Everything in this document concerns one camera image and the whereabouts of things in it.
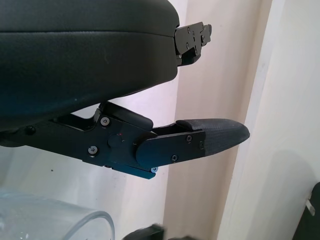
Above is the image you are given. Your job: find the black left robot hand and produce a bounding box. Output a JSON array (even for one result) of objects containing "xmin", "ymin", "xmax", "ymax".
[{"xmin": 0, "ymin": 0, "xmax": 251, "ymax": 181}]

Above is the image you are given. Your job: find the clear glass cup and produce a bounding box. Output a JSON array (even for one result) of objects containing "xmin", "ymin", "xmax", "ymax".
[{"xmin": 0, "ymin": 188, "xmax": 116, "ymax": 240}]

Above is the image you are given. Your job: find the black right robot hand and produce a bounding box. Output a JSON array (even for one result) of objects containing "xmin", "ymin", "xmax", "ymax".
[{"xmin": 123, "ymin": 223, "xmax": 181, "ymax": 240}]

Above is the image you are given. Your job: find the black background panel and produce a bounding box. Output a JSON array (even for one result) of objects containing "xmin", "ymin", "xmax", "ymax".
[{"xmin": 294, "ymin": 181, "xmax": 320, "ymax": 240}]

